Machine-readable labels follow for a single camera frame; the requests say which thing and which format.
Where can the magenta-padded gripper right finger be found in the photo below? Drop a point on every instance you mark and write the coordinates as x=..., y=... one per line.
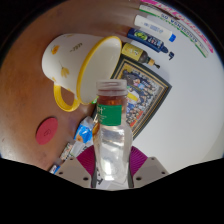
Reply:
x=151, y=169

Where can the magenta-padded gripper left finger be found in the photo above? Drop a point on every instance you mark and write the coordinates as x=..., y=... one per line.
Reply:
x=71, y=169

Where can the clear green-labelled plastic bottle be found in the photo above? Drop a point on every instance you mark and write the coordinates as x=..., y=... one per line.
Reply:
x=111, y=140

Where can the white printed paper bag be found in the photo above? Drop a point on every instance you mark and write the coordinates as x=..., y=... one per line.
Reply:
x=81, y=148

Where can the blue tissue pack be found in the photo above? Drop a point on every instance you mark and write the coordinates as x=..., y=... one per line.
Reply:
x=84, y=130

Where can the flat round red coaster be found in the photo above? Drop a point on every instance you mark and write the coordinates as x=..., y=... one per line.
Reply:
x=46, y=131

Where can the framed group photo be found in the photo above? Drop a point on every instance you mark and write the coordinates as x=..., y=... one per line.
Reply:
x=146, y=93

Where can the white yellow-rimmed mug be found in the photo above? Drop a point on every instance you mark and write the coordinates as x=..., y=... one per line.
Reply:
x=70, y=60

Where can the brown yellow-labelled pump bottle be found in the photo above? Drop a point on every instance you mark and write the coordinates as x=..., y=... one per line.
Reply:
x=133, y=51

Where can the dark blue pump bottle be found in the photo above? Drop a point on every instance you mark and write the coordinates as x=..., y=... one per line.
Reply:
x=146, y=39

